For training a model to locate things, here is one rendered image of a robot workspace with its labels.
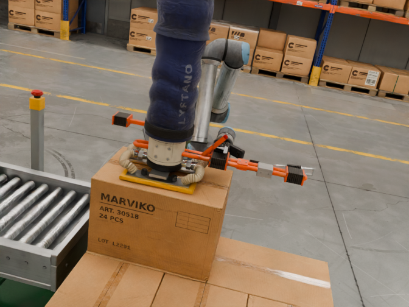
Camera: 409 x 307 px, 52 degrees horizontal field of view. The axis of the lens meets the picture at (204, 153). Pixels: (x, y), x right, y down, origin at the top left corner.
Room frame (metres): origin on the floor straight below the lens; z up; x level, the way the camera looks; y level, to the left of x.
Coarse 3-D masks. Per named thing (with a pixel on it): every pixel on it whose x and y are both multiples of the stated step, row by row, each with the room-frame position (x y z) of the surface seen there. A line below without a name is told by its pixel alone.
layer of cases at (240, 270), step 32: (96, 256) 1.60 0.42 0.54; (224, 256) 1.77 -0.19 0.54; (256, 256) 1.82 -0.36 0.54; (288, 256) 1.86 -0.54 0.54; (64, 288) 1.37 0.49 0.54; (96, 288) 1.40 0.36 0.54; (128, 288) 1.43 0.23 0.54; (160, 288) 1.46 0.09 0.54; (192, 288) 1.50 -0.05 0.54; (224, 288) 1.53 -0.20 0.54; (256, 288) 1.57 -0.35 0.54; (288, 288) 1.61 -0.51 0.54; (320, 288) 1.65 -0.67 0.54
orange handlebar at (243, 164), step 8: (136, 120) 2.06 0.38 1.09; (136, 144) 1.77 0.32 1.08; (144, 144) 1.77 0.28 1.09; (184, 152) 1.76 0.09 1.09; (200, 152) 1.79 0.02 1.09; (208, 160) 1.74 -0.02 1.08; (232, 160) 1.77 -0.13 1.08; (240, 160) 1.76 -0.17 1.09; (248, 160) 1.78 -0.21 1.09; (240, 168) 1.73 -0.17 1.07; (248, 168) 1.73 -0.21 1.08; (256, 168) 1.73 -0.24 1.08; (280, 168) 1.76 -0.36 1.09; (280, 176) 1.72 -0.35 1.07
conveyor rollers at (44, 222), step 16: (0, 176) 2.16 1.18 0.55; (0, 192) 2.00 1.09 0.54; (16, 192) 2.02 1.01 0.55; (32, 192) 2.05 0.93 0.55; (0, 208) 1.85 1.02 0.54; (16, 208) 1.87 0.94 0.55; (32, 208) 1.90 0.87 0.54; (64, 208) 1.99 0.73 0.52; (80, 208) 1.99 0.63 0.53; (0, 224) 1.72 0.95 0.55; (16, 224) 1.73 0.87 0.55; (48, 224) 1.82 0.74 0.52; (64, 224) 1.81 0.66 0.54; (32, 240) 1.67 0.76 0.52; (48, 240) 1.66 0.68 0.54
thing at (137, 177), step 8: (144, 168) 1.71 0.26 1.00; (120, 176) 1.66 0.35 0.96; (128, 176) 1.66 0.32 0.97; (136, 176) 1.67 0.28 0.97; (144, 176) 1.68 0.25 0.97; (168, 176) 1.72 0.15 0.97; (176, 176) 1.68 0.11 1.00; (144, 184) 1.65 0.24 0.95; (152, 184) 1.64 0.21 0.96; (160, 184) 1.64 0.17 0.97; (168, 184) 1.65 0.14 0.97; (176, 184) 1.66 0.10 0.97; (192, 184) 1.69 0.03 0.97; (184, 192) 1.63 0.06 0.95; (192, 192) 1.63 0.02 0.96
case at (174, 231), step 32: (96, 192) 1.63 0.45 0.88; (128, 192) 1.61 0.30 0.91; (160, 192) 1.61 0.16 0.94; (224, 192) 1.70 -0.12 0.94; (96, 224) 1.63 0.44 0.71; (128, 224) 1.61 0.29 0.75; (160, 224) 1.59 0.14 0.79; (192, 224) 1.58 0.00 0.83; (128, 256) 1.61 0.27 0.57; (160, 256) 1.59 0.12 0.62; (192, 256) 1.57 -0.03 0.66
